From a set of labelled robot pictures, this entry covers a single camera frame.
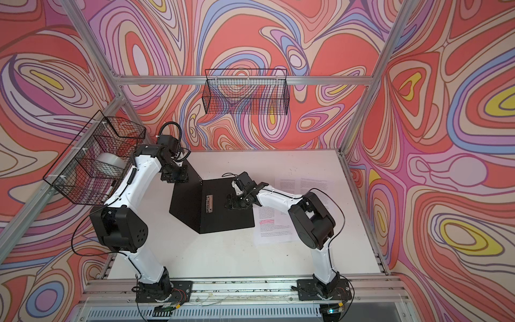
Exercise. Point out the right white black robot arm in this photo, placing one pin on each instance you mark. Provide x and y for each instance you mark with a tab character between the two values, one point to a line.
311	219

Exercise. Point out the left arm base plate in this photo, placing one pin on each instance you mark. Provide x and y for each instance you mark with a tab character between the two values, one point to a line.
178	291

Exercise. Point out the black wire basket left wall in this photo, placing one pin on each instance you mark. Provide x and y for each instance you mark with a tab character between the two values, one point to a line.
76	174

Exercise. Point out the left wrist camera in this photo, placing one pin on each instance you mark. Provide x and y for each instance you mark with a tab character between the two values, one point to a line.
169	141

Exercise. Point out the green circuit board right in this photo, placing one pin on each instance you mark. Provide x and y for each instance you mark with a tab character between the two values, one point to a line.
333	309

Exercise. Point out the metal folder clip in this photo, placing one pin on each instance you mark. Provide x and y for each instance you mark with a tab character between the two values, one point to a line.
209	203

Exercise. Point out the black wire basket back wall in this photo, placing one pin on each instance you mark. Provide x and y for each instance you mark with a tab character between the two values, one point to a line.
246	91

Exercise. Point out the green circuit board left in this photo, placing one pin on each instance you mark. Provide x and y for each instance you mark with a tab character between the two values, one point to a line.
162	310

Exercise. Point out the paper sheet middle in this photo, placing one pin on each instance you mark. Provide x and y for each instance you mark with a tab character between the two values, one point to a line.
288	185

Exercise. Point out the aluminium front rail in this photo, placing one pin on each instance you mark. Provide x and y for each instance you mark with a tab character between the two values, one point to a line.
250	290

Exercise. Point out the white RAY file folder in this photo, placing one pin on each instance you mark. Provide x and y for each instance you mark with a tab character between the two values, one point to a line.
188	205

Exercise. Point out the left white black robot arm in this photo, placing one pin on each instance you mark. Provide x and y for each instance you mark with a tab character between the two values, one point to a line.
118	226

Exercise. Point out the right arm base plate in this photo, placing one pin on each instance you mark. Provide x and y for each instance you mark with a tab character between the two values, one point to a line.
314	290

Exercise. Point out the paper sheet green highlight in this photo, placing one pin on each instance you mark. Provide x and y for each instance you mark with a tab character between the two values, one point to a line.
323	188

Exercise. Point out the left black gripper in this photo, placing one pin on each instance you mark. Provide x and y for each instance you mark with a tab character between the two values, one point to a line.
184	178

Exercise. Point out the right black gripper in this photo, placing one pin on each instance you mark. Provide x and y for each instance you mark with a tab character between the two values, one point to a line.
248	206

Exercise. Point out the green circuit board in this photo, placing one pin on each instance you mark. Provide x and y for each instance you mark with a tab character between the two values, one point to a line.
162	310
333	309

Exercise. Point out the paper sheet pink highlight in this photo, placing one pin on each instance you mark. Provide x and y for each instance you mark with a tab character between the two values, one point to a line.
272	227

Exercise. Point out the black wire basket wall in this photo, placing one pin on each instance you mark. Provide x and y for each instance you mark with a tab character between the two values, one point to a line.
76	174
246	91

